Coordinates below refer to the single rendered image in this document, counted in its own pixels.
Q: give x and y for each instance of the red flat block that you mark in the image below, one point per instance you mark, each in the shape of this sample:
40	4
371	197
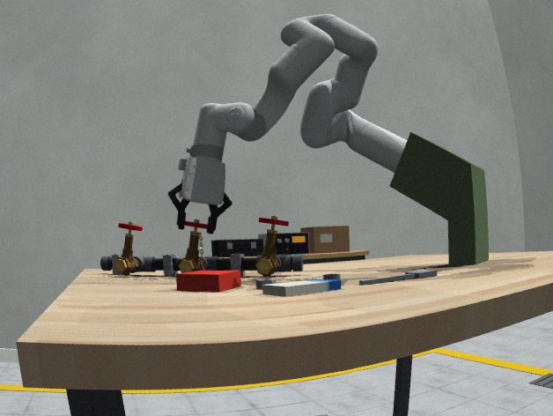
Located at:
216	281

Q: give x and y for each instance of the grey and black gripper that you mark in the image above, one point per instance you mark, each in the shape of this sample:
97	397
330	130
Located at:
202	182

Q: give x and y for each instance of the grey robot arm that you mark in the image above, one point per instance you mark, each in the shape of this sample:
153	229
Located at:
311	41

